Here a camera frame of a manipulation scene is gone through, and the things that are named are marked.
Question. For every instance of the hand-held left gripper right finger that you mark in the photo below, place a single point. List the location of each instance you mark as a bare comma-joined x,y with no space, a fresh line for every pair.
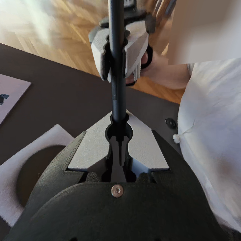
146,150

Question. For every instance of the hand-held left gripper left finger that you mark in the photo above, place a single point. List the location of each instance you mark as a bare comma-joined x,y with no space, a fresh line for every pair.
90,150

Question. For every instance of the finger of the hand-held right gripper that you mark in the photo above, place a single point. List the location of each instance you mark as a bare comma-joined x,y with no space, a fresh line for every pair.
136,45
98,49

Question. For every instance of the black screwdriver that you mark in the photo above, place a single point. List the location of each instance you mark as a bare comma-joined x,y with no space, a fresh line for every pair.
117,56

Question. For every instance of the white foam frame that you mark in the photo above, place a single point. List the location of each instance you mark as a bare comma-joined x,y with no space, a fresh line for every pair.
7,178

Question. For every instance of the person's right forearm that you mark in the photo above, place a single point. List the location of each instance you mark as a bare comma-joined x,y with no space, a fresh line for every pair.
178,77

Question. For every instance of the dark brown desk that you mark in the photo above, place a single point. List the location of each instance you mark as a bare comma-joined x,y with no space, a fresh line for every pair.
56,97

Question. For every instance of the person's right hand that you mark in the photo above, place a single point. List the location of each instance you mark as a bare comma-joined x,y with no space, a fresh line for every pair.
158,69

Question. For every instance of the black round disc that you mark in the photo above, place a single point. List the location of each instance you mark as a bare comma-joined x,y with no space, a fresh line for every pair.
170,123

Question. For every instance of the person's white shirt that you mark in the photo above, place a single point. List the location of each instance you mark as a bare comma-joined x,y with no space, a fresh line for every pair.
210,113

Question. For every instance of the printed instruction manual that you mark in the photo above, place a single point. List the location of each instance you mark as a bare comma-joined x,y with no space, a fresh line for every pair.
13,90

